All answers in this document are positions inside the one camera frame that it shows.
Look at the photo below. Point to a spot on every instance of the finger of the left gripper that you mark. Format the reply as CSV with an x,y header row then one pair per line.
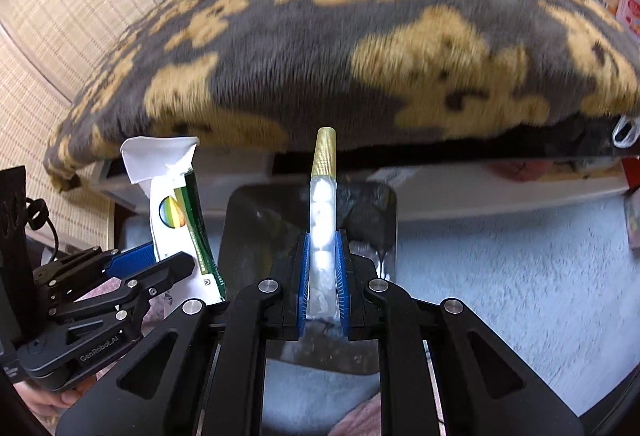
x,y
73,276
143,286

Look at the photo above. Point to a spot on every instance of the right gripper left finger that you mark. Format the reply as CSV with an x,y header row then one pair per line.
x,y
201,371

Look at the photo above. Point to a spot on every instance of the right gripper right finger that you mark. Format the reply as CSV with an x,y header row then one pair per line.
x,y
442,369

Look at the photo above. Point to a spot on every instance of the white green paper package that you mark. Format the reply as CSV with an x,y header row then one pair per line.
x,y
162,167

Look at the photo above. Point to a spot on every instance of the gold cap white tube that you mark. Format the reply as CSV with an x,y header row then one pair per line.
x,y
322,302

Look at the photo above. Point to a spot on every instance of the person's left hand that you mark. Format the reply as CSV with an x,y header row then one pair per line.
x,y
47,404

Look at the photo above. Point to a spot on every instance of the woven folding screen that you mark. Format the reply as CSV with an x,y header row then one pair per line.
x,y
49,49

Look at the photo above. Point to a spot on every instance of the teddy bear pattern blanket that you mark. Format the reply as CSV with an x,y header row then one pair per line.
x,y
267,74

